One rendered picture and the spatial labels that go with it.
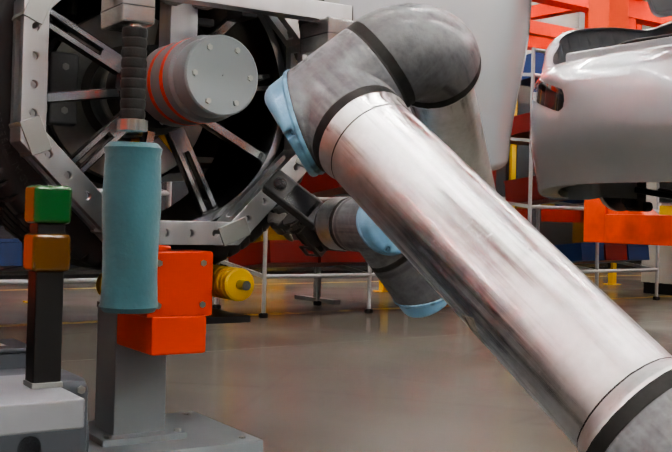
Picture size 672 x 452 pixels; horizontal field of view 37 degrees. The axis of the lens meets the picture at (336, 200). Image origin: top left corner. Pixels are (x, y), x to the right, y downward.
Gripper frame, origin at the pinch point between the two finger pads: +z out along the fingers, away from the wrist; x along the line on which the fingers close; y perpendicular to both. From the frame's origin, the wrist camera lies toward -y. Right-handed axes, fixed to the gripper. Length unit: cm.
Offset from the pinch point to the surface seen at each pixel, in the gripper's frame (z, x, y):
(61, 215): -61, -42, -41
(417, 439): 68, 17, 107
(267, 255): 388, 133, 170
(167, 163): 17.4, -3.1, -15.8
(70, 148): 17.3, -15.3, -30.6
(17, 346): -13, -50, -20
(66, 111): 13.7, -12.3, -36.5
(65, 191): -61, -40, -42
